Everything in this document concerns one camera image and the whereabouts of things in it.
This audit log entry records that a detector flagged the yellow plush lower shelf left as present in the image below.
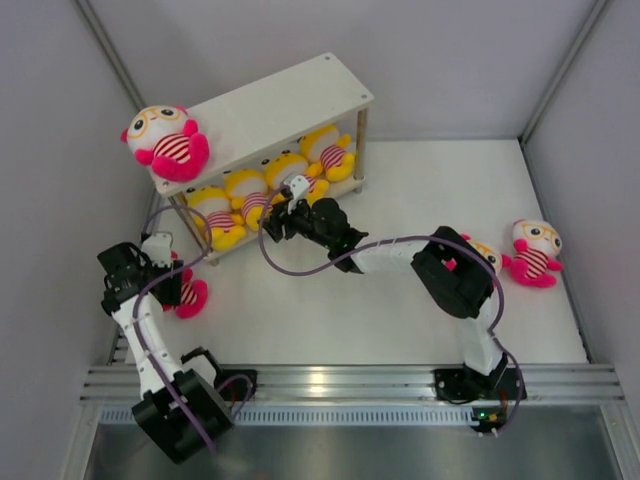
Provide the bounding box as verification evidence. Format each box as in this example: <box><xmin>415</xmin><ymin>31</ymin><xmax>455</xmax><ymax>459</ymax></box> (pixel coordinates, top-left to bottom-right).
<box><xmin>187</xmin><ymin>186</ymin><xmax>247</xmax><ymax>251</ymax></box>

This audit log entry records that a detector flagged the yellow plush with black eyes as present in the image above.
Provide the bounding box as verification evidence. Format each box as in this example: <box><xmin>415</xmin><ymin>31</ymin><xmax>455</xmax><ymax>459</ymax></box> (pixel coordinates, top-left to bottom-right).
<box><xmin>264</xmin><ymin>152</ymin><xmax>330</xmax><ymax>205</ymax></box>

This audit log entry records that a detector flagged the pink plush with yellow glasses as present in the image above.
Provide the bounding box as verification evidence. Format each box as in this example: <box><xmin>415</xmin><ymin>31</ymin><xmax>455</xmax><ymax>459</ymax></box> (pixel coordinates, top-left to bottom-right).
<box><xmin>461</xmin><ymin>233</ymin><xmax>513</xmax><ymax>275</ymax></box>

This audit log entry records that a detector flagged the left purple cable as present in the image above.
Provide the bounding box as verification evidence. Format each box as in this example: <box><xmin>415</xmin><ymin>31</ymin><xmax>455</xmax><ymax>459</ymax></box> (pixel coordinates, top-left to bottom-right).
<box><xmin>124</xmin><ymin>205</ymin><xmax>251</xmax><ymax>456</ymax></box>

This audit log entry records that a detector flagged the aluminium front rail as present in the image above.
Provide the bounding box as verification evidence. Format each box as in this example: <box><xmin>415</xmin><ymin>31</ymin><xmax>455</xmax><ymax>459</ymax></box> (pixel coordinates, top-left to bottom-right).
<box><xmin>80</xmin><ymin>364</ymin><xmax>624</xmax><ymax>405</ymax></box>

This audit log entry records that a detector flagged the purple cable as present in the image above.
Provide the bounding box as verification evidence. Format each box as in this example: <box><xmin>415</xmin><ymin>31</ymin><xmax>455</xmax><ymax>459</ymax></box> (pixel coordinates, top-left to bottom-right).
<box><xmin>124</xmin><ymin>205</ymin><xmax>251</xmax><ymax>456</ymax></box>
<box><xmin>258</xmin><ymin>184</ymin><xmax>524</xmax><ymax>436</ymax></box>

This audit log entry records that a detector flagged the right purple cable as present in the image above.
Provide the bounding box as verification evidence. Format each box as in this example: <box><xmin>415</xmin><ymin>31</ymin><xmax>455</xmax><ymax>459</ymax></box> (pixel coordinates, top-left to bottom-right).
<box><xmin>258</xmin><ymin>184</ymin><xmax>524</xmax><ymax>436</ymax></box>

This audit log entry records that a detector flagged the small black connector board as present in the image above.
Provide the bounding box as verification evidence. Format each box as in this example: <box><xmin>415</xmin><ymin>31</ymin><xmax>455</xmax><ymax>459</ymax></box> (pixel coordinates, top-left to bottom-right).
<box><xmin>471</xmin><ymin>407</ymin><xmax>506</xmax><ymax>435</ymax></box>

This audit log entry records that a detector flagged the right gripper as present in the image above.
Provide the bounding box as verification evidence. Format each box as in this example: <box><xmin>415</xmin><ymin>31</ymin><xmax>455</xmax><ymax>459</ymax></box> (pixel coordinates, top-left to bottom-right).
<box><xmin>258</xmin><ymin>195</ymin><xmax>334</xmax><ymax>251</ymax></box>

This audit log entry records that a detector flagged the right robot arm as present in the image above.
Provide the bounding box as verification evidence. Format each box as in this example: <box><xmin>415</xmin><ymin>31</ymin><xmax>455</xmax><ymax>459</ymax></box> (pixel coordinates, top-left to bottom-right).
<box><xmin>258</xmin><ymin>198</ymin><xmax>508</xmax><ymax>397</ymax></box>

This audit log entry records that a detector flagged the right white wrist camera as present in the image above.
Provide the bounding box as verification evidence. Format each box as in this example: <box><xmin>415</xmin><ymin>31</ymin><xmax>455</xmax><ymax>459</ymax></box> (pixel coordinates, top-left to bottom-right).
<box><xmin>281</xmin><ymin>174</ymin><xmax>311</xmax><ymax>201</ymax></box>

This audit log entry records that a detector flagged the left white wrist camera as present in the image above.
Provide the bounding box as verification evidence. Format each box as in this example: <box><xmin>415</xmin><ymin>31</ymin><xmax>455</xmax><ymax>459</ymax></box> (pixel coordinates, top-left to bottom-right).
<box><xmin>141</xmin><ymin>232</ymin><xmax>173</xmax><ymax>269</ymax></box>

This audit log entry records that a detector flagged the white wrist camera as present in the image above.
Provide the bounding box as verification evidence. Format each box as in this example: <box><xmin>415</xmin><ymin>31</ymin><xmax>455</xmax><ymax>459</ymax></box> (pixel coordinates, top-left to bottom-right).
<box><xmin>281</xmin><ymin>174</ymin><xmax>311</xmax><ymax>201</ymax></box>
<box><xmin>141</xmin><ymin>232</ymin><xmax>173</xmax><ymax>269</ymax></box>

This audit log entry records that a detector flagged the yellow plush lower shelf right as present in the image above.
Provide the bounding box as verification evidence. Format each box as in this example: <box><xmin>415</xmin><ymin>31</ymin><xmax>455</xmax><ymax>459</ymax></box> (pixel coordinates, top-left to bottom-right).
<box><xmin>298</xmin><ymin>125</ymin><xmax>356</xmax><ymax>182</ymax></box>

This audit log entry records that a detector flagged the yellow plush shelf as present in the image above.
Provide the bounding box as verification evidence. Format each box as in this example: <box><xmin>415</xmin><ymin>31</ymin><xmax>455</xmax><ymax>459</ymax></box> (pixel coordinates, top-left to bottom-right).
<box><xmin>187</xmin><ymin>186</ymin><xmax>247</xmax><ymax>251</ymax></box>
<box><xmin>298</xmin><ymin>125</ymin><xmax>356</xmax><ymax>182</ymax></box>

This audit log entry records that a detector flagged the pink plush on shelf top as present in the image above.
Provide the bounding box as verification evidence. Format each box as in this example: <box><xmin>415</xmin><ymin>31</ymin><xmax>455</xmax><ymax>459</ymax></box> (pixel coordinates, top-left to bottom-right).
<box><xmin>120</xmin><ymin>105</ymin><xmax>211</xmax><ymax>183</ymax></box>

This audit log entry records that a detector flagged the yellow plush striped shirt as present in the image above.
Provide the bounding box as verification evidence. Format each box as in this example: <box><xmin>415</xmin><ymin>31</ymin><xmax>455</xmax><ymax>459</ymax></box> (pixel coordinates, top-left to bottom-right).
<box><xmin>224</xmin><ymin>169</ymin><xmax>270</xmax><ymax>231</ymax></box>

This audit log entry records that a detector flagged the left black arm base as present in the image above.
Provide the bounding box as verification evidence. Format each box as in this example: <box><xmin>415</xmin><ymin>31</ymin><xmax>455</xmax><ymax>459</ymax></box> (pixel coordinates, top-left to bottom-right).
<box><xmin>215</xmin><ymin>368</ymin><xmax>258</xmax><ymax>403</ymax></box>

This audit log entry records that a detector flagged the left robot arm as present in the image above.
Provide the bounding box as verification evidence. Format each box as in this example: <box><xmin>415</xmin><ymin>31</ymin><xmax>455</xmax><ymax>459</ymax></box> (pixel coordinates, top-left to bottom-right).
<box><xmin>97</xmin><ymin>242</ymin><xmax>233</xmax><ymax>464</ymax></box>

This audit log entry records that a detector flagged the white two-tier shelf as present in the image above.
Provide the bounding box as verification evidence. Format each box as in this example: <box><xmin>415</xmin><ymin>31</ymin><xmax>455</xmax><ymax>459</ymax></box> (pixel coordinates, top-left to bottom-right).
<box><xmin>153</xmin><ymin>52</ymin><xmax>375</xmax><ymax>266</ymax></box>

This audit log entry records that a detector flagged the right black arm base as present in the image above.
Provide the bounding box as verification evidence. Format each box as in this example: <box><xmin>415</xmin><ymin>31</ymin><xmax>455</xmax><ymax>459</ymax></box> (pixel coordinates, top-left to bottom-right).
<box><xmin>433</xmin><ymin>365</ymin><xmax>527</xmax><ymax>404</ymax></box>

